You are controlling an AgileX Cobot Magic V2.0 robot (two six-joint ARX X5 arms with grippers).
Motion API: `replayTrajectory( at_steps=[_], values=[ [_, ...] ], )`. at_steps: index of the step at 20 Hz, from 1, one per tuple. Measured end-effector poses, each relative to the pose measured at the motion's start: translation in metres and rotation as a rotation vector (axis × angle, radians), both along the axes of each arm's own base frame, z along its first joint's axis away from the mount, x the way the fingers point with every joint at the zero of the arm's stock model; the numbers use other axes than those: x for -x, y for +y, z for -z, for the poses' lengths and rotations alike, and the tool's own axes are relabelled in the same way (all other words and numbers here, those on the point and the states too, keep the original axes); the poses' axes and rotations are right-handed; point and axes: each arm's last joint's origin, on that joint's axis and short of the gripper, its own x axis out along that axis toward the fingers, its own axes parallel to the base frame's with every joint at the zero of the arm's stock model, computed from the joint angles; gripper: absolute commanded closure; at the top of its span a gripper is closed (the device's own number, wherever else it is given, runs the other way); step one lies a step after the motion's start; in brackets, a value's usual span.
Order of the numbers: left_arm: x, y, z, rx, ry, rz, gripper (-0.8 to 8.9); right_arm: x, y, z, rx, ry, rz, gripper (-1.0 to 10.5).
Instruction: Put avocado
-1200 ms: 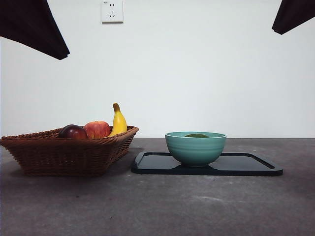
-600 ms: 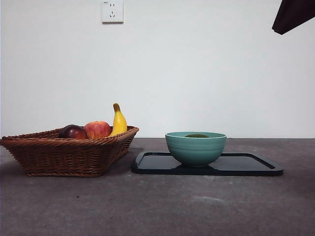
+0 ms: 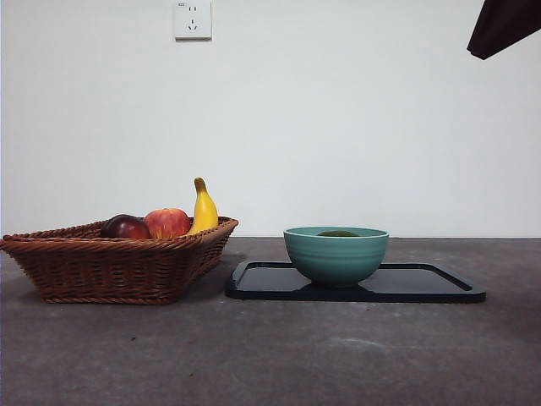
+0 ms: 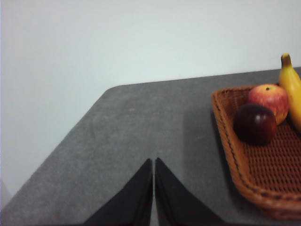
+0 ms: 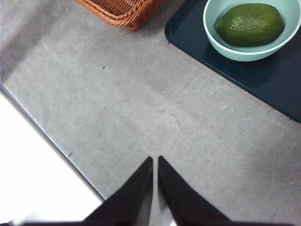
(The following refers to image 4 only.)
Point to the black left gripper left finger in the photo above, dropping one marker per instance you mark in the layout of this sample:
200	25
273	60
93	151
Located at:
134	200

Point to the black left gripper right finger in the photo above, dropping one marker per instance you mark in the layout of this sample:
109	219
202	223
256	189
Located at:
174	202

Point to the brown wicker basket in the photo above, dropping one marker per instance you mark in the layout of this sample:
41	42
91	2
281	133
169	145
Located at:
265	169

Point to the dark purple plum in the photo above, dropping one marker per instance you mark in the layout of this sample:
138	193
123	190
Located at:
255	124

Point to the red apple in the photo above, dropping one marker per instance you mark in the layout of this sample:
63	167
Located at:
270	99

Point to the yellow banana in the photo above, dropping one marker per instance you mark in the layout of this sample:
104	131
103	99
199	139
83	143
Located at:
292	89

